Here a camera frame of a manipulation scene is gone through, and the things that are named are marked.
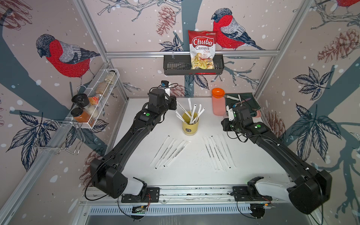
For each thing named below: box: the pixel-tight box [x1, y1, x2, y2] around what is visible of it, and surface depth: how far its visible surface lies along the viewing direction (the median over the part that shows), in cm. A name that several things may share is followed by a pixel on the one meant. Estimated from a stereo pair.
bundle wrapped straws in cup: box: [175, 97, 206, 125], surface depth 90 cm
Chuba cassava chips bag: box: [187, 30, 218, 70], surface depth 85 cm
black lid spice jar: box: [71, 93, 90, 108], surface depth 64 cm
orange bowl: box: [211, 87, 225, 99], surface depth 120 cm
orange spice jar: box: [70, 107, 91, 123], surface depth 62 cm
